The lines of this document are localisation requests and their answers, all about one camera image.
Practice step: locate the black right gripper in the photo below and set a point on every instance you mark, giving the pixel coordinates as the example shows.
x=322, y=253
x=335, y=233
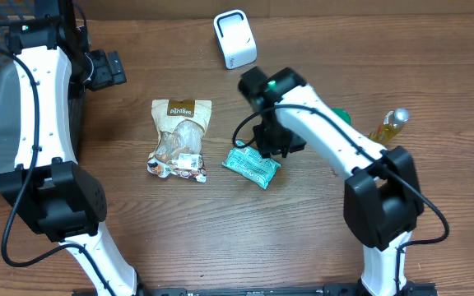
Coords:
x=270, y=148

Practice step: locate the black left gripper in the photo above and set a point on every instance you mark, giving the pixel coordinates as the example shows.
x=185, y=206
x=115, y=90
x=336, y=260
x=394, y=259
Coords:
x=107, y=76

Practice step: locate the teal snack packet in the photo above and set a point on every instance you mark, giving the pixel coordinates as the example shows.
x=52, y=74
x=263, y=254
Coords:
x=251, y=165

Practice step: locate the green lid white jar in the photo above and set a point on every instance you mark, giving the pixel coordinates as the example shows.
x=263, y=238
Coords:
x=341, y=117

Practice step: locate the beige Pantree snack pouch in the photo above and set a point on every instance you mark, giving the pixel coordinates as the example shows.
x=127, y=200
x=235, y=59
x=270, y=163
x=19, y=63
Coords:
x=181, y=127

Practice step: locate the yellow Vim liquid bottle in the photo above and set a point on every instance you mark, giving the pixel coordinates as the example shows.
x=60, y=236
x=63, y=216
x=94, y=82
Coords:
x=392, y=124

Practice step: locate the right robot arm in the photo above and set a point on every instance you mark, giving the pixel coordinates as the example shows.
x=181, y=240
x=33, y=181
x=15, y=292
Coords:
x=381, y=205

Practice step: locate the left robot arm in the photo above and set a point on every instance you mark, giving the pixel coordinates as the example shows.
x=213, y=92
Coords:
x=48, y=189

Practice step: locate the white barcode scanner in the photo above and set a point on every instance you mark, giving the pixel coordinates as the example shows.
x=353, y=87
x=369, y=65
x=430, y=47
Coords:
x=235, y=37

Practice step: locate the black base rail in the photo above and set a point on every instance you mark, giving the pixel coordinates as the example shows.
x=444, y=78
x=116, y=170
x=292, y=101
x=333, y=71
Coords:
x=253, y=292

